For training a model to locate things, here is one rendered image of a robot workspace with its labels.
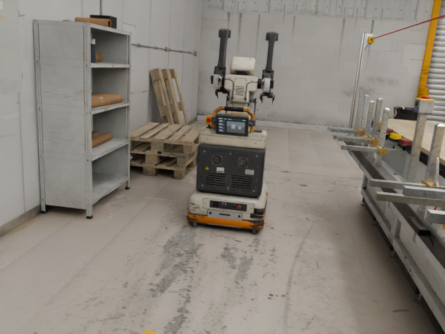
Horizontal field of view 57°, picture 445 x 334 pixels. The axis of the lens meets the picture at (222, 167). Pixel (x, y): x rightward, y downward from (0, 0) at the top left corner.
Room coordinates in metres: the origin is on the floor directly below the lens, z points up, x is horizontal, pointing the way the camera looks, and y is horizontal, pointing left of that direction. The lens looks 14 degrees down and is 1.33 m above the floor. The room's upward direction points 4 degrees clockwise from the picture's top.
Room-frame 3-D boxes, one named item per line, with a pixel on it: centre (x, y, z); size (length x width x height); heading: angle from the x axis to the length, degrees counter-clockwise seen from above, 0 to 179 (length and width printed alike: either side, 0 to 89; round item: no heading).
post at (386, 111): (2.85, -1.09, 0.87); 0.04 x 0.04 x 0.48; 83
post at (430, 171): (1.86, -0.96, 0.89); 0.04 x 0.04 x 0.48; 83
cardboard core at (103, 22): (3.78, 1.21, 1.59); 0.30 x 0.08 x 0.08; 83
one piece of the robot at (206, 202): (3.13, -0.07, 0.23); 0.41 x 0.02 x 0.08; 82
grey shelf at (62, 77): (3.67, 1.22, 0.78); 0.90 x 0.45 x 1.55; 173
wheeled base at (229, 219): (3.45, -0.09, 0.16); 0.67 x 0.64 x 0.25; 172
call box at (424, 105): (2.12, -1.00, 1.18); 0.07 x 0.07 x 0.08; 83
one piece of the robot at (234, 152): (3.36, -0.08, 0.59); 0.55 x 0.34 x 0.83; 82
